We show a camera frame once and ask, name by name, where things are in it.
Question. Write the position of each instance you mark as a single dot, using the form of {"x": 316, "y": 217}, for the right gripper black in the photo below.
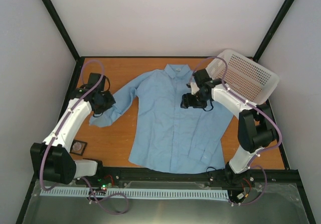
{"x": 187, "y": 102}

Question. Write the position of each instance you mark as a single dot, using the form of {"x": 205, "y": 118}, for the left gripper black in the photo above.
{"x": 110, "y": 101}

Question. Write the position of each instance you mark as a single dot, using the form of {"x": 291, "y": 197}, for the light blue button shirt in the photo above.
{"x": 169, "y": 138}

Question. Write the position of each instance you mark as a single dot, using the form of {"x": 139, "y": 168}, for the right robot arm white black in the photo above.
{"x": 256, "y": 129}

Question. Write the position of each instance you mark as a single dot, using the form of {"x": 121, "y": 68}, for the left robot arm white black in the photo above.
{"x": 51, "y": 158}

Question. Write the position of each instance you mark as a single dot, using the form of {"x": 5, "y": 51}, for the round pink brooch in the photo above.
{"x": 77, "y": 146}

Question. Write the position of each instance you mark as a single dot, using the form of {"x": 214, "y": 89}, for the open black brooch box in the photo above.
{"x": 80, "y": 153}

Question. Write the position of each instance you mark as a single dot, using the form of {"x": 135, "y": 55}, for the white perforated plastic basket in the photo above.
{"x": 244, "y": 76}

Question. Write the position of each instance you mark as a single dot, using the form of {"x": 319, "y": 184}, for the left red green controller board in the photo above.
{"x": 106, "y": 182}

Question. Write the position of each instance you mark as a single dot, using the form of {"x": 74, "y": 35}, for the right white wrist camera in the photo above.
{"x": 193, "y": 88}

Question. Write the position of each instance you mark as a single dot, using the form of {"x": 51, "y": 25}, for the light blue slotted cable duct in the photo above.
{"x": 134, "y": 193}

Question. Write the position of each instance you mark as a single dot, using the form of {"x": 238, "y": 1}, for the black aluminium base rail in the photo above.
{"x": 212, "y": 178}

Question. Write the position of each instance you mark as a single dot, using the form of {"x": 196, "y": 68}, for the right controller board with wires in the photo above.
{"x": 238, "y": 197}

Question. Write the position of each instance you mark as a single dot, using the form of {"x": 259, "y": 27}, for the left black frame post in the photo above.
{"x": 61, "y": 28}

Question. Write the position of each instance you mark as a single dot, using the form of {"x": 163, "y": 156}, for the black frame post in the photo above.
{"x": 282, "y": 12}
{"x": 61, "y": 28}

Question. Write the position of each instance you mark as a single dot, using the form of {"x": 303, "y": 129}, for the right black frame post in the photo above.
{"x": 282, "y": 12}

